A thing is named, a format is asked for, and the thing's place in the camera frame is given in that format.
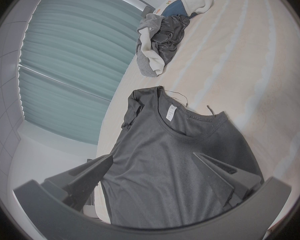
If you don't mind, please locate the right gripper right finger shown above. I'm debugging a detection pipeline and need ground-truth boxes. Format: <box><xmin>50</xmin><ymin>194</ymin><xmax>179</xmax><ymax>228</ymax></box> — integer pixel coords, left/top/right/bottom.
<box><xmin>193</xmin><ymin>152</ymin><xmax>263</xmax><ymax>209</ymax></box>

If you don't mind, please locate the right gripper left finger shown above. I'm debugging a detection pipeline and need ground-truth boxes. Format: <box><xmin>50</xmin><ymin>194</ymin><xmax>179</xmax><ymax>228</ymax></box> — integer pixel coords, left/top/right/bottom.
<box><xmin>44</xmin><ymin>154</ymin><xmax>114</xmax><ymax>212</ymax></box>

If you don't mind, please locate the black T-shirt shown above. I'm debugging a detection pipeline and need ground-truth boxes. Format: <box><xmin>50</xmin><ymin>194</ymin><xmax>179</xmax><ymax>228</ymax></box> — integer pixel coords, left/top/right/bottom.
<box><xmin>100</xmin><ymin>85</ymin><xmax>264</xmax><ymax>228</ymax></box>

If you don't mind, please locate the bed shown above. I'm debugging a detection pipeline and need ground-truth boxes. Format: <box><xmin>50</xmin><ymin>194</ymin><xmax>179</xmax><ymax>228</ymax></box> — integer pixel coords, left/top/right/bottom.
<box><xmin>94</xmin><ymin>0</ymin><xmax>300</xmax><ymax>237</ymax></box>

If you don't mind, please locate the pile of clothes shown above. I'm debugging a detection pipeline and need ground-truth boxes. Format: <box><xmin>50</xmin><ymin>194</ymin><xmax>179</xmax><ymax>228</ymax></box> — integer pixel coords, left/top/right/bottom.
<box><xmin>136</xmin><ymin>0</ymin><xmax>214</xmax><ymax>78</ymax></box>

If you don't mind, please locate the blue-green curtain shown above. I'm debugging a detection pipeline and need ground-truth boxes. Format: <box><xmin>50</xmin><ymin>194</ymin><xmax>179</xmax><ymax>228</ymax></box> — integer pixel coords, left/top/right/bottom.
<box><xmin>18</xmin><ymin>0</ymin><xmax>147</xmax><ymax>102</ymax></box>
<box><xmin>17</xmin><ymin>66</ymin><xmax>113</xmax><ymax>146</ymax></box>

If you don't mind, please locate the white printed pillow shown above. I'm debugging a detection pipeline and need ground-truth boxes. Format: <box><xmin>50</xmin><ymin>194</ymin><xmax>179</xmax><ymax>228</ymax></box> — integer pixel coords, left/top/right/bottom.
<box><xmin>155</xmin><ymin>0</ymin><xmax>184</xmax><ymax>16</ymax></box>

